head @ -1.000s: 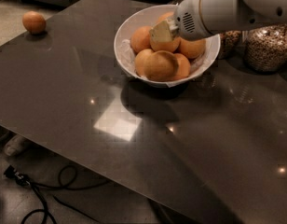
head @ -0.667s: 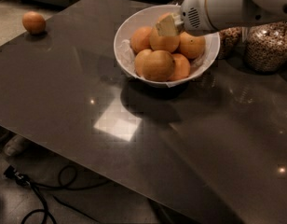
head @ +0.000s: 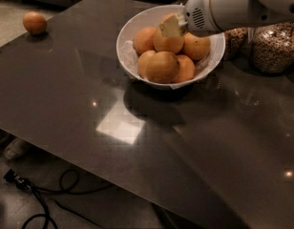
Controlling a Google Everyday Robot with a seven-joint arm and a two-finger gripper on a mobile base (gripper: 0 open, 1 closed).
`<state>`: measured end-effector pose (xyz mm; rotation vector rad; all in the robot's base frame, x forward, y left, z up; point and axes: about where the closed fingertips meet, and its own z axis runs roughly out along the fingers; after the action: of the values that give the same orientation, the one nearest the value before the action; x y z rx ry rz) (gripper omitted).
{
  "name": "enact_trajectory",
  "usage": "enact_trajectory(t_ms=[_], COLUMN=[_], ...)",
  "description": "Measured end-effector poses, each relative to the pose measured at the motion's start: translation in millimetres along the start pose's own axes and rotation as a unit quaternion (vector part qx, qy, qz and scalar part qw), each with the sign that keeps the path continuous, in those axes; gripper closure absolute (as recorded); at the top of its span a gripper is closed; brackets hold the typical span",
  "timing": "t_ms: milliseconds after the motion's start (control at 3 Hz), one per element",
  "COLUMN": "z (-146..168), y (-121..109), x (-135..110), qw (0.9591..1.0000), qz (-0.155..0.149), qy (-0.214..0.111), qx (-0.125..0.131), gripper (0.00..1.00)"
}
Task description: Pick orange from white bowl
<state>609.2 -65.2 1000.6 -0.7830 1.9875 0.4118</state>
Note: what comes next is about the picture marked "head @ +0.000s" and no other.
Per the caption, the glass jar with nuts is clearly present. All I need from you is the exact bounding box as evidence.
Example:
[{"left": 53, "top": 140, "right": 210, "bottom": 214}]
[{"left": 223, "top": 28, "right": 248, "bottom": 60}]

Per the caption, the front right orange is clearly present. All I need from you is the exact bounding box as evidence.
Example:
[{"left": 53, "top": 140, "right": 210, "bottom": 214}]
[{"left": 174, "top": 54, "right": 195, "bottom": 83}]

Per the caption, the right orange in bowl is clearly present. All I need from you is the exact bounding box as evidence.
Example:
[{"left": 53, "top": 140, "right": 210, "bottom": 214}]
[{"left": 183, "top": 32, "right": 211, "bottom": 60}]

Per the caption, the front large orange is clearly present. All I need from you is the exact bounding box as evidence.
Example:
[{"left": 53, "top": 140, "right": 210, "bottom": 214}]
[{"left": 146, "top": 52, "right": 179, "bottom": 84}]

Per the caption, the black cable on floor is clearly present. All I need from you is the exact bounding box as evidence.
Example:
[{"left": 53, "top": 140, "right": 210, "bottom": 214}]
[{"left": 3, "top": 168, "right": 115, "bottom": 229}]

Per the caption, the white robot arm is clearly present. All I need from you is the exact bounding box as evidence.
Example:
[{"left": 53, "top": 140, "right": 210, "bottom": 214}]
[{"left": 159, "top": 0, "right": 294, "bottom": 37}]

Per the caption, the white object under table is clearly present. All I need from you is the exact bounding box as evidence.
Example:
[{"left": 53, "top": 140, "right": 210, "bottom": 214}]
[{"left": 4, "top": 137, "right": 31, "bottom": 160}]

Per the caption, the orange on table corner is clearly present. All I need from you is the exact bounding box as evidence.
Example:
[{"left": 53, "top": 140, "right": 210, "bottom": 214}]
[{"left": 22, "top": 11, "right": 47, "bottom": 35}]

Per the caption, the back orange in bowl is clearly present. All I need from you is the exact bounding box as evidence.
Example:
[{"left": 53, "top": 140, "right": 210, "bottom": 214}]
[{"left": 160, "top": 12, "right": 176, "bottom": 24}]

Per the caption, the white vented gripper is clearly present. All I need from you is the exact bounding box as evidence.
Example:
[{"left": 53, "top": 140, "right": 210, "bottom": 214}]
[{"left": 159, "top": 0, "right": 221, "bottom": 37}]

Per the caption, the orange in bowl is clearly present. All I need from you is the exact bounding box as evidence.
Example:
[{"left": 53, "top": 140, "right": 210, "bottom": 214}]
[
  {"left": 134, "top": 27, "right": 156, "bottom": 54},
  {"left": 160, "top": 12, "right": 176, "bottom": 24},
  {"left": 183, "top": 32, "right": 211, "bottom": 60}
]

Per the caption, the top centre orange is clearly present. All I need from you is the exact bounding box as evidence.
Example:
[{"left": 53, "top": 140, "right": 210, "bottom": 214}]
[{"left": 153, "top": 28, "right": 184, "bottom": 54}]

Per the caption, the glass jar with grains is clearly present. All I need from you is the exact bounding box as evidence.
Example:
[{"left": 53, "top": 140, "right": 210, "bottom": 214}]
[{"left": 250, "top": 22, "right": 294, "bottom": 74}]

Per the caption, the white bowl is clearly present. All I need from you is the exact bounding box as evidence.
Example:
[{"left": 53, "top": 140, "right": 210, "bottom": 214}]
[{"left": 115, "top": 4, "right": 227, "bottom": 91}]

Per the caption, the left orange in bowl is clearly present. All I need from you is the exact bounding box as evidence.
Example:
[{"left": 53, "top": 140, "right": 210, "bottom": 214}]
[{"left": 134, "top": 27, "right": 156, "bottom": 54}]

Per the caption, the white paper bowl liner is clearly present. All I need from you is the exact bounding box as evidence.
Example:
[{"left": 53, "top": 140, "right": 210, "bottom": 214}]
[{"left": 116, "top": 33, "right": 225, "bottom": 90}]

